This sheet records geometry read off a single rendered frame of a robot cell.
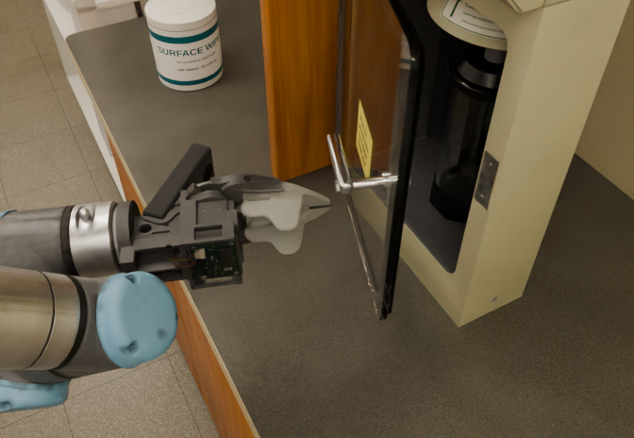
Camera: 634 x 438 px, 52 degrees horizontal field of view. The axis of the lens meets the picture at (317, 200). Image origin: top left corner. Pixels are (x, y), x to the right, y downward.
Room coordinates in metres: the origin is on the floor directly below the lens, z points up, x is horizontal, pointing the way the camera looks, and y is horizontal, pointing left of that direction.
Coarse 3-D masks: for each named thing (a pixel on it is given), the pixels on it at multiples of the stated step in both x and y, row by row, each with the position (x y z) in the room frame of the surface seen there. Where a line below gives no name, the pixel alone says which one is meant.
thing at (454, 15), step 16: (432, 0) 0.67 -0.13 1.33; (448, 0) 0.64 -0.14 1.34; (432, 16) 0.65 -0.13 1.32; (448, 16) 0.63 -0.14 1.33; (464, 16) 0.62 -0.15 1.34; (480, 16) 0.61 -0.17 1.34; (448, 32) 0.62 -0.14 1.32; (464, 32) 0.61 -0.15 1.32; (480, 32) 0.60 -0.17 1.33; (496, 32) 0.59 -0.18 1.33; (496, 48) 0.59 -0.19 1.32
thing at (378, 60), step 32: (352, 0) 0.71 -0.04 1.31; (384, 0) 0.57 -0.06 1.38; (352, 32) 0.70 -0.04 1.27; (384, 32) 0.56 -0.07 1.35; (352, 64) 0.69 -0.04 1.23; (384, 64) 0.55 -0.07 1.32; (416, 64) 0.47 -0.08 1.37; (352, 96) 0.68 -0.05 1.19; (384, 96) 0.54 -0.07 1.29; (352, 128) 0.68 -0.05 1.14; (384, 128) 0.53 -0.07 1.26; (352, 160) 0.67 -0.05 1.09; (384, 160) 0.52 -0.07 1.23; (352, 192) 0.66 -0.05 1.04; (384, 224) 0.49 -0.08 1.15; (384, 256) 0.48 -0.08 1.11; (384, 288) 0.47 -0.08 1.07
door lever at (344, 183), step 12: (336, 144) 0.56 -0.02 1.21; (336, 156) 0.54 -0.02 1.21; (336, 168) 0.53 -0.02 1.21; (348, 168) 0.53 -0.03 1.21; (336, 180) 0.51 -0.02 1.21; (348, 180) 0.50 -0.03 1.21; (360, 180) 0.51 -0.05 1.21; (372, 180) 0.51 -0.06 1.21; (384, 180) 0.50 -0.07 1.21; (348, 192) 0.50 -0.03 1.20; (384, 192) 0.50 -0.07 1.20
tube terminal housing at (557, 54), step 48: (480, 0) 0.57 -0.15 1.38; (576, 0) 0.52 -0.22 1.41; (624, 0) 0.55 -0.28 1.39; (528, 48) 0.50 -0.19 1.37; (576, 48) 0.53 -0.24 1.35; (528, 96) 0.51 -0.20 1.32; (576, 96) 0.54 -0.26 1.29; (528, 144) 0.51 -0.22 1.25; (576, 144) 0.55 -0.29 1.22; (528, 192) 0.53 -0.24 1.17; (480, 240) 0.50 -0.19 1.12; (528, 240) 0.54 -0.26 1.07; (432, 288) 0.56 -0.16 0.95; (480, 288) 0.51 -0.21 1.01
